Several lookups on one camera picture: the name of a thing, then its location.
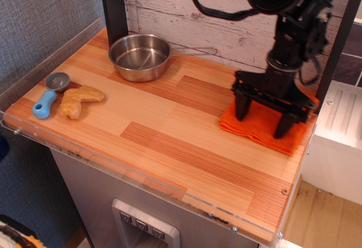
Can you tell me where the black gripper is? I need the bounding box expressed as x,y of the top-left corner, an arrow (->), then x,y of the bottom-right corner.
232,66 -> 317,139

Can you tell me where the orange knitted towel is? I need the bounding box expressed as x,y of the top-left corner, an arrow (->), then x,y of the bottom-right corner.
218,97 -> 311,156

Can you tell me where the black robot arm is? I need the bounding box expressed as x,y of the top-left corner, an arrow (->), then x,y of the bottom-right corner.
232,0 -> 333,139

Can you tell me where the white toy sink unit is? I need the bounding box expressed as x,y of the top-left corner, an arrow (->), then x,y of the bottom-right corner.
301,81 -> 361,204

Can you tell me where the clear acrylic edge guard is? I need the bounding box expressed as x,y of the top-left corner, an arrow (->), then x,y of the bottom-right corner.
0,110 -> 283,245

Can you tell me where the silver dispenser panel with buttons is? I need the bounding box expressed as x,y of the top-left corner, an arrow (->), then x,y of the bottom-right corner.
112,199 -> 181,247

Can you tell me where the grey toy fridge cabinet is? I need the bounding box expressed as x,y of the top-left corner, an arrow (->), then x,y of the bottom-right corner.
51,149 -> 258,247

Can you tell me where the tan toy chicken piece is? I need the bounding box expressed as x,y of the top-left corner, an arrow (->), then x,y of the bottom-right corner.
59,85 -> 105,119

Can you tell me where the dark bag with yellow item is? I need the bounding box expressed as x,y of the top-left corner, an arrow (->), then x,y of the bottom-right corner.
1,214 -> 44,247

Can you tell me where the dark right frame post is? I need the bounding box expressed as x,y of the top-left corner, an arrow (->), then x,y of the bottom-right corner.
314,0 -> 361,114

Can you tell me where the dark frame post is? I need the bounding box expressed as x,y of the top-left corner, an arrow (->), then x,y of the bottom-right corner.
102,0 -> 128,46
314,0 -> 361,114

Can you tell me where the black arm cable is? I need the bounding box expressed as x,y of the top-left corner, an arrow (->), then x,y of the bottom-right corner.
189,0 -> 322,86

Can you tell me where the steel pot with wire handle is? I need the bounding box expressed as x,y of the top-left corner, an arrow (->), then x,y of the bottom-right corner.
108,33 -> 218,83

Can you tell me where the dark left frame post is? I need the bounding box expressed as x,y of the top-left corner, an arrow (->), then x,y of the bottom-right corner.
102,0 -> 128,46

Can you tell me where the blue handled grey scoop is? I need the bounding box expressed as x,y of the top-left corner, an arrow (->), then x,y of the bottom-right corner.
32,72 -> 71,119

